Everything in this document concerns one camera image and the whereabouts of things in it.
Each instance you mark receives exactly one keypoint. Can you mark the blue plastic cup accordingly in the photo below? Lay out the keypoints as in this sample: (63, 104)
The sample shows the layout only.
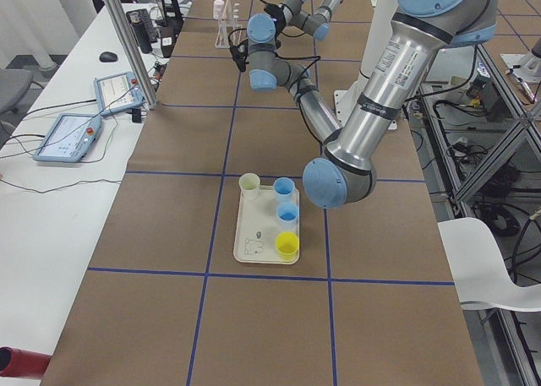
(287, 214)
(284, 188)

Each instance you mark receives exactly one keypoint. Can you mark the white plastic tray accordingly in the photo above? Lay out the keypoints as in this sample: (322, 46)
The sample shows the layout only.
(258, 226)

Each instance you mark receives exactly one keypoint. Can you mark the black computer mouse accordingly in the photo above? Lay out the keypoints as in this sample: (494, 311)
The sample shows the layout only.
(108, 57)

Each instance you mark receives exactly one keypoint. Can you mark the aluminium frame post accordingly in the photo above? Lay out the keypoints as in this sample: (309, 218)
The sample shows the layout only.
(128, 42)

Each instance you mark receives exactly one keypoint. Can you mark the red cylinder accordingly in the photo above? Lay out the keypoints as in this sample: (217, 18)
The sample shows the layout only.
(17, 363)

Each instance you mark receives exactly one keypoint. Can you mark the pink plastic cup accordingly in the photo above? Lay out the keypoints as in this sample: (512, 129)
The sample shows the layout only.
(218, 7)

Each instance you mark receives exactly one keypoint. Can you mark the yellow plastic cup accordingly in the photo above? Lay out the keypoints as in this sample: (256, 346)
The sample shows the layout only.
(287, 245)

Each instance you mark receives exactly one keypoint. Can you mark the black keyboard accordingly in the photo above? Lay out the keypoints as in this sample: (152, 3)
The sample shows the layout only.
(144, 31)

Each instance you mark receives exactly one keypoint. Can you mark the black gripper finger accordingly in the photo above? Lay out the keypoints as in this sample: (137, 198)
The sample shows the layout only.
(241, 63)

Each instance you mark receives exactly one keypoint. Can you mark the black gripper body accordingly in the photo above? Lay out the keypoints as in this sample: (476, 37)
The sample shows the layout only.
(241, 60)
(277, 13)

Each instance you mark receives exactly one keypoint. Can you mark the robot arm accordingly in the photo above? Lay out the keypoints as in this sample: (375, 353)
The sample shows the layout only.
(419, 30)
(291, 13)

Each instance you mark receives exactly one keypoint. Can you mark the upper teach pendant tablet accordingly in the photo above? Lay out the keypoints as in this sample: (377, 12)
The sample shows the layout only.
(117, 93)

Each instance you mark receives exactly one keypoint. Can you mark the teach pendant tablet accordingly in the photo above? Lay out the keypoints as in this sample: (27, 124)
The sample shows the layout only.
(69, 139)
(117, 93)

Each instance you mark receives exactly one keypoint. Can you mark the white wire cup rack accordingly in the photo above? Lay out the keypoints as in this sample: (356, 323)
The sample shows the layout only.
(227, 22)

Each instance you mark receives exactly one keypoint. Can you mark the lower teach pendant tablet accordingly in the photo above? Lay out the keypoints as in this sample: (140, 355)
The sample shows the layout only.
(69, 139)

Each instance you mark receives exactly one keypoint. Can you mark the cream plastic cup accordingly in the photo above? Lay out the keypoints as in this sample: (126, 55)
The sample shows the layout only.
(249, 184)

